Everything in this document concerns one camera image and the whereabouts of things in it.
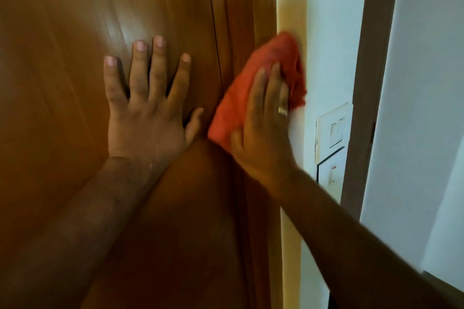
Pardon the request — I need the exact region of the brown wooden door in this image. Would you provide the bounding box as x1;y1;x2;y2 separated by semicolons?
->
0;0;251;309

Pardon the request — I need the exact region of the red cleaning cloth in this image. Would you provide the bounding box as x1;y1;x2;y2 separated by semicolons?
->
207;32;308;152

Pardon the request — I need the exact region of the black-edged white switch plate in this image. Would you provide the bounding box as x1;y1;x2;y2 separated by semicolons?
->
316;141;349;205

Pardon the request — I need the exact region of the person's left forearm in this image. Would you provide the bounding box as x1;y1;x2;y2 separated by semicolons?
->
0;155;171;309

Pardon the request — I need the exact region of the person's right hand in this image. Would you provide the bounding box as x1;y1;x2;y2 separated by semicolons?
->
230;63;298;195

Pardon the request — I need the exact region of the dark brown doorway trim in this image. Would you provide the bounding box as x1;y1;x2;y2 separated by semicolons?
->
340;0;403;219

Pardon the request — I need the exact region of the white wall switch plate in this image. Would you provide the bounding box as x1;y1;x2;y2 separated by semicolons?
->
314;102;354;164

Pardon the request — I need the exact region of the person's right forearm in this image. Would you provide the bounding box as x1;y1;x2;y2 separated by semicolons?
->
275;167;463;309

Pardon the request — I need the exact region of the brown wooden door frame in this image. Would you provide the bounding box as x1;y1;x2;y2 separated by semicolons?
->
207;0;284;309

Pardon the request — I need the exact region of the person's left hand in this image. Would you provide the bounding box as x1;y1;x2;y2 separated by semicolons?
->
103;35;204;175

